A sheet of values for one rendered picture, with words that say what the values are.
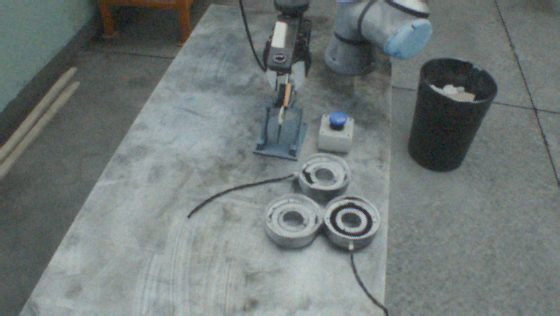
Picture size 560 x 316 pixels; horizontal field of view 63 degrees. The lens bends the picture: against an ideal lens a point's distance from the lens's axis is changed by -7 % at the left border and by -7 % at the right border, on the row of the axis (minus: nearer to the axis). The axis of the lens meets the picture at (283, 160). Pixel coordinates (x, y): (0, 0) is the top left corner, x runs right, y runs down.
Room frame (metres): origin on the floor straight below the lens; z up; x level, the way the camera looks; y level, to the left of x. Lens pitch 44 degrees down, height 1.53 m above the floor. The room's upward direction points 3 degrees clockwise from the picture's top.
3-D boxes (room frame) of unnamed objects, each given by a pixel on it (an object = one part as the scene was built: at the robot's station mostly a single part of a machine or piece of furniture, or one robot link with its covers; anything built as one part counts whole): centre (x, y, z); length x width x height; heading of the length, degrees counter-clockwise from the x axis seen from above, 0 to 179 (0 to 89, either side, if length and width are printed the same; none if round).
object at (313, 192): (0.70, -0.09, 0.82); 0.10 x 0.10 x 0.04
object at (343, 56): (1.19, -0.18, 0.85); 0.15 x 0.15 x 0.10
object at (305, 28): (0.89, 0.00, 1.06); 0.09 x 0.08 x 0.12; 169
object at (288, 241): (0.58, -0.02, 0.82); 0.10 x 0.10 x 0.04
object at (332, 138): (0.85, -0.12, 0.82); 0.08 x 0.07 x 0.05; 172
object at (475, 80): (1.72, -0.72, 0.21); 0.34 x 0.34 x 0.43
